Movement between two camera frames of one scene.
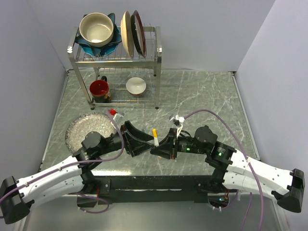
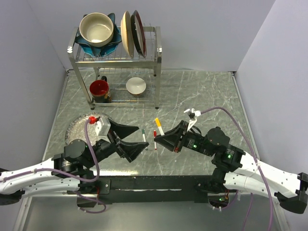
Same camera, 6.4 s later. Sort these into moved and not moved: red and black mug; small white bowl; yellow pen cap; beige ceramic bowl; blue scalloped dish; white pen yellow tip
Moved: yellow pen cap; white pen yellow tip
Not moved: beige ceramic bowl; red and black mug; blue scalloped dish; small white bowl
